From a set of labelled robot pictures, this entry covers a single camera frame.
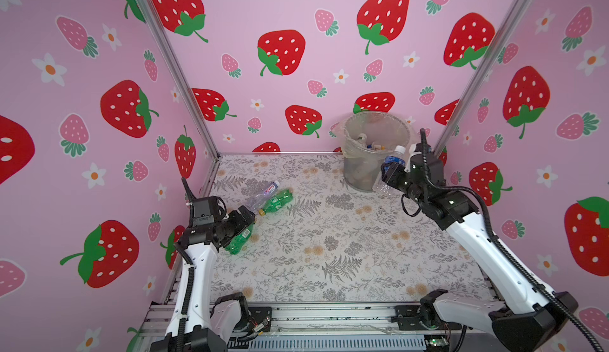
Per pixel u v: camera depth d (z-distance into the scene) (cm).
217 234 54
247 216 72
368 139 105
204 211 60
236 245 89
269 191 101
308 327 73
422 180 51
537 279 39
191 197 69
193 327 39
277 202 97
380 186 70
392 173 63
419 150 63
